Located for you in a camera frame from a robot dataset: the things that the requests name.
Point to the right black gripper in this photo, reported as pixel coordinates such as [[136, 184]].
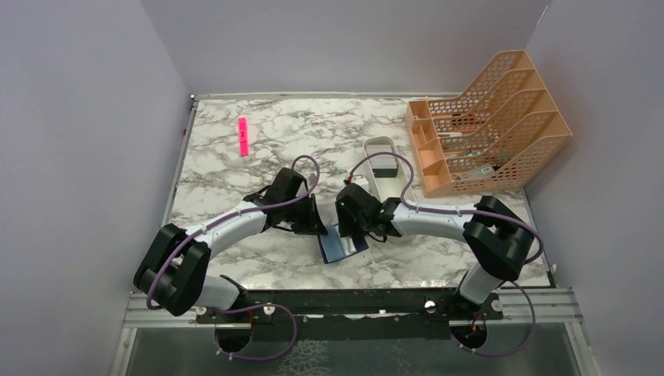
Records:
[[346, 225]]

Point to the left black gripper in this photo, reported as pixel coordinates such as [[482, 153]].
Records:
[[313, 223]]

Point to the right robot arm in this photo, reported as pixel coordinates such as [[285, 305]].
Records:
[[498, 239]]

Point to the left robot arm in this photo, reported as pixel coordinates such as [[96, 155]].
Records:
[[173, 273]]

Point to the stack of grey cards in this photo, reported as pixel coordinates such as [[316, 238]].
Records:
[[385, 165]]

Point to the white oblong plastic tray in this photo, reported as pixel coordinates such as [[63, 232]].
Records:
[[384, 188]]

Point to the pink highlighter marker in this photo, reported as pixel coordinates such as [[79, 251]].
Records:
[[243, 137]]

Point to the pens in organizer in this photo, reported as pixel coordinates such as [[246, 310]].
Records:
[[468, 155]]

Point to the orange mesh file organizer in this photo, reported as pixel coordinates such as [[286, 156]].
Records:
[[508, 97]]

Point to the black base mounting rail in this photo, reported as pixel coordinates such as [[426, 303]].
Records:
[[435, 301]]

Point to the aluminium frame rail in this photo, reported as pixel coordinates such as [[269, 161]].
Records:
[[547, 306]]

